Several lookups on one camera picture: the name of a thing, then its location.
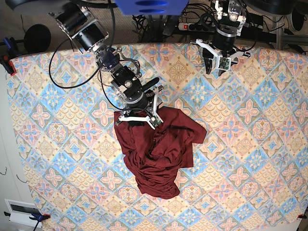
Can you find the blue orange clamp lower left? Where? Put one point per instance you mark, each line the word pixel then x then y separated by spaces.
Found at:
pixel 36 217

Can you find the orange clamp lower right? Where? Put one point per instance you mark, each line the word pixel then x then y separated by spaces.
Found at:
pixel 303 216

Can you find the maroon t-shirt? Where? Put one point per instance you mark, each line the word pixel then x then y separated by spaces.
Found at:
pixel 155 155

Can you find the black round stool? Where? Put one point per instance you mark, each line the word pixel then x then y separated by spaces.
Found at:
pixel 37 39

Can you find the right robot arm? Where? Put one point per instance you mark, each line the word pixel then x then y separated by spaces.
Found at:
pixel 79 24

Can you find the white floor outlet box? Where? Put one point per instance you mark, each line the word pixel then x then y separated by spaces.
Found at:
pixel 20 212

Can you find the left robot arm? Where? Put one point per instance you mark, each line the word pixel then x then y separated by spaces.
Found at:
pixel 229 22

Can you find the white power strip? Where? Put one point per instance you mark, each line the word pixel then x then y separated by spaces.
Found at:
pixel 187 28

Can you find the blue orange clamp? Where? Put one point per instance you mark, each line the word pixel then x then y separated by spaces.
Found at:
pixel 36 217
pixel 5 59

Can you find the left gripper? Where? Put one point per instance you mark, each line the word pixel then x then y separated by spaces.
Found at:
pixel 211 56

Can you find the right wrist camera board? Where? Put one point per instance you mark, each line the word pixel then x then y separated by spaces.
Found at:
pixel 156 121

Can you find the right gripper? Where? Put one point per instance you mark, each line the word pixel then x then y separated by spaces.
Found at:
pixel 140 111

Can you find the patterned tile tablecloth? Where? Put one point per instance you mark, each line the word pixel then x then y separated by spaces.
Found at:
pixel 250 172

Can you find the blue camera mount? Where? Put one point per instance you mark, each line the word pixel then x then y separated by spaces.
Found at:
pixel 148 7

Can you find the blue orange clamp upper left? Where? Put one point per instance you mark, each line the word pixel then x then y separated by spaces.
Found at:
pixel 5 59

